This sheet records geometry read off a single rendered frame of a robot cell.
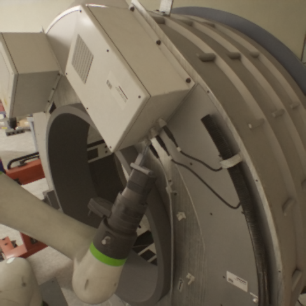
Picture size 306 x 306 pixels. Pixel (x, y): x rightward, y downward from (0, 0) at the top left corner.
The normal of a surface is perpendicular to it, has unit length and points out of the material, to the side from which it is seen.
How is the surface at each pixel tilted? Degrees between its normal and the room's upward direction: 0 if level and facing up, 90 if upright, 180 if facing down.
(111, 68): 90
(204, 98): 90
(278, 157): 75
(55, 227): 61
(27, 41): 55
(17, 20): 90
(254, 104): 71
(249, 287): 90
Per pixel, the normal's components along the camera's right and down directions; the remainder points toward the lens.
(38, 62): 0.54, -0.32
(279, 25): -0.12, 0.39
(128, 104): -0.72, 0.29
